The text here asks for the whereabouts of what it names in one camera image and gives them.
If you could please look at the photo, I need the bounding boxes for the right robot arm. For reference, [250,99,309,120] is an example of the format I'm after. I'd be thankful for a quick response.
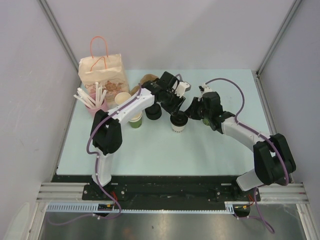
[185,91,296,201]

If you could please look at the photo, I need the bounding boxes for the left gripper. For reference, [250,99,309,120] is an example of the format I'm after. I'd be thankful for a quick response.
[160,88,186,117]

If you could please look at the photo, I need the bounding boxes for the white wrapped straws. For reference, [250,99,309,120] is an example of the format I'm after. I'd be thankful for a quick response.
[73,82,108,110]

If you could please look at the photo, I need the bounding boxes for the cardboard cup carrier stack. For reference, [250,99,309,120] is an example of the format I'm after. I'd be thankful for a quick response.
[129,73,159,96]

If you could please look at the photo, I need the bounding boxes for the white paper cup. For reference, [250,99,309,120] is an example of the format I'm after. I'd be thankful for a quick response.
[170,120,188,133]

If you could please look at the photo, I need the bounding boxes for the pink straw holder cup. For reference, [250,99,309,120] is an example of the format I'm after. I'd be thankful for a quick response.
[84,92,109,117]

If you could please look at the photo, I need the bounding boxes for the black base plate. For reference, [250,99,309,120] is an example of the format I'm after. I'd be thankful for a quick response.
[82,175,261,202]

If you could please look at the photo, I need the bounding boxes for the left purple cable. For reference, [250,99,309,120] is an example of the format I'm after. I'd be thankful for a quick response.
[47,86,146,226]

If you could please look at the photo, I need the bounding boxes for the black lid stack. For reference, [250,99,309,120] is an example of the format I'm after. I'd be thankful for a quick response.
[145,103,162,121]

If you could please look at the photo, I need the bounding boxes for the white cable duct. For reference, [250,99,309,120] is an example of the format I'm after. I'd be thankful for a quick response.
[46,202,235,214]

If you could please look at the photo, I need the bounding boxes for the green cup stack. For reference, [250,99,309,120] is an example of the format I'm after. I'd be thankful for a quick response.
[129,112,143,129]

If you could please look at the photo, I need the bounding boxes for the paper takeout bag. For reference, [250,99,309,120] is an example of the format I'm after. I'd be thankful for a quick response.
[78,40,130,108]

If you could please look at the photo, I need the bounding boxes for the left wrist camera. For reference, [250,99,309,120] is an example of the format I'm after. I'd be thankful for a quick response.
[175,81,191,98]

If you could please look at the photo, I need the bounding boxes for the black cup lid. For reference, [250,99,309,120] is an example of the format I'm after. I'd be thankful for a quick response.
[170,113,188,127]

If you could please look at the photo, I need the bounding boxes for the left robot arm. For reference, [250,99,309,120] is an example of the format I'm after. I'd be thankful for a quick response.
[86,71,191,200]

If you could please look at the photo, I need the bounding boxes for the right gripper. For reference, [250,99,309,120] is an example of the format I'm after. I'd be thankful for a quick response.
[183,97,211,121]

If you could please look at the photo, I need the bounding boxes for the aluminium rail frame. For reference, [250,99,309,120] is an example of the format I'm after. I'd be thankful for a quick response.
[37,182,309,204]

